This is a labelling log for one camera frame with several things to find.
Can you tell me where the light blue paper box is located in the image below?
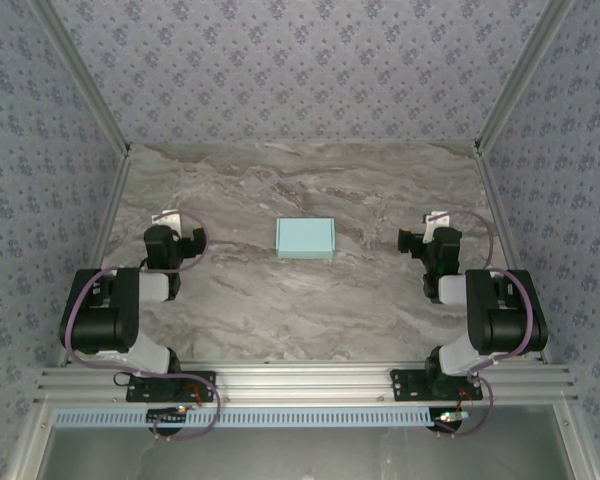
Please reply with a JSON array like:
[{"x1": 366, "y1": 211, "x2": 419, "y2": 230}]
[{"x1": 274, "y1": 216, "x2": 336, "y2": 262}]

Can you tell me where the small circuit board with LED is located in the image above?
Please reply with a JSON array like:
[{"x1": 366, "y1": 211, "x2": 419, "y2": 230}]
[
  {"x1": 432, "y1": 409, "x2": 469, "y2": 425},
  {"x1": 147, "y1": 406, "x2": 190, "y2": 425}
]

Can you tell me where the grey metal panel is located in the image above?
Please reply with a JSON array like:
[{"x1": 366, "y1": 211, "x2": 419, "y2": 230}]
[{"x1": 44, "y1": 427, "x2": 576, "y2": 480}]

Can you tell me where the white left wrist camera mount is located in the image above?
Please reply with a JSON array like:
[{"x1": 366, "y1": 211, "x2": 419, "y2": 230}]
[{"x1": 151, "y1": 209, "x2": 182, "y2": 235}]

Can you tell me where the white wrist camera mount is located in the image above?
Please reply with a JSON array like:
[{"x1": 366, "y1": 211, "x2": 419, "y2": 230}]
[
  {"x1": 151, "y1": 209, "x2": 182, "y2": 235},
  {"x1": 422, "y1": 210, "x2": 451, "y2": 234}
]

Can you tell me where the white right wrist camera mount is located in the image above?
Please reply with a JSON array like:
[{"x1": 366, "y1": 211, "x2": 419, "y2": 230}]
[{"x1": 422, "y1": 210, "x2": 451, "y2": 234}]

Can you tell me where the aluminium table side rail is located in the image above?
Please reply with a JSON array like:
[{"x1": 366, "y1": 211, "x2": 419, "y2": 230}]
[
  {"x1": 474, "y1": 149, "x2": 552, "y2": 366},
  {"x1": 57, "y1": 149, "x2": 131, "y2": 369}
]

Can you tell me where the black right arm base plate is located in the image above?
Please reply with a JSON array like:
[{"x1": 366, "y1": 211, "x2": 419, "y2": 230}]
[{"x1": 389, "y1": 368, "x2": 484, "y2": 402}]

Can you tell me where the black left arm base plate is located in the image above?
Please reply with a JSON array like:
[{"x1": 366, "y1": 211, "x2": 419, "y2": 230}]
[{"x1": 125, "y1": 370, "x2": 217, "y2": 404}]

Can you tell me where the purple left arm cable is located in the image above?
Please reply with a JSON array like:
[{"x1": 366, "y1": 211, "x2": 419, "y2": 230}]
[{"x1": 62, "y1": 209, "x2": 222, "y2": 442}]

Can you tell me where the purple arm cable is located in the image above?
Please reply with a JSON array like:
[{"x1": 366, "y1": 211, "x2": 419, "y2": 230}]
[
  {"x1": 427, "y1": 209, "x2": 537, "y2": 439},
  {"x1": 62, "y1": 209, "x2": 222, "y2": 442}
]

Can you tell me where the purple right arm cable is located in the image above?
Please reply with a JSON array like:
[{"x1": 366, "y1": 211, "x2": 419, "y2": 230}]
[{"x1": 427, "y1": 209, "x2": 537, "y2": 439}]

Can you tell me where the wide aluminium frame rail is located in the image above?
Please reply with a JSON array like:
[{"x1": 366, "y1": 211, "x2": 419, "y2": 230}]
[{"x1": 33, "y1": 364, "x2": 580, "y2": 407}]

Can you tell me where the aluminium frame post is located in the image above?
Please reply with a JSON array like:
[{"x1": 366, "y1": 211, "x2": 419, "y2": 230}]
[
  {"x1": 29, "y1": 0, "x2": 132, "y2": 157},
  {"x1": 473, "y1": 0, "x2": 579, "y2": 157}
]

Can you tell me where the light blue slotted cable duct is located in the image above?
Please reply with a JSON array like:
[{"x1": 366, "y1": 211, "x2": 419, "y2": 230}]
[{"x1": 53, "y1": 407, "x2": 431, "y2": 430}]

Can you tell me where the short aluminium frame leg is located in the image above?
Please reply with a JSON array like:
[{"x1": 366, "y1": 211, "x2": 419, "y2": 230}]
[
  {"x1": 4, "y1": 404, "x2": 56, "y2": 480},
  {"x1": 554, "y1": 404, "x2": 600, "y2": 480}
]

